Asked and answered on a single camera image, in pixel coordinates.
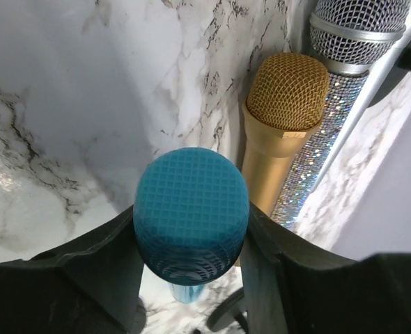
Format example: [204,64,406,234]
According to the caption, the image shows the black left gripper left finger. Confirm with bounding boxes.
[0,208,145,333]

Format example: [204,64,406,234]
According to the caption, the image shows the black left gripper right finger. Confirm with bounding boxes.
[240,206,411,333]

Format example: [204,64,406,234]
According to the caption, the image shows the black stand with blue mic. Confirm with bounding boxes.
[205,288,249,333]

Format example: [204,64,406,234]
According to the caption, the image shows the blue handheld microphone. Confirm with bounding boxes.
[133,148,250,304]

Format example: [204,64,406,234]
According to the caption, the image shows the gold handheld microphone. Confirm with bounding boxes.
[241,53,329,216]

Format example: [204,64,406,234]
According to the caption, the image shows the rhinestone handheld microphone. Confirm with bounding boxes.
[272,0,410,228]

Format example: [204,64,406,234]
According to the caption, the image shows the silver mesh condenser microphone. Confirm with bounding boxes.
[309,0,411,192]

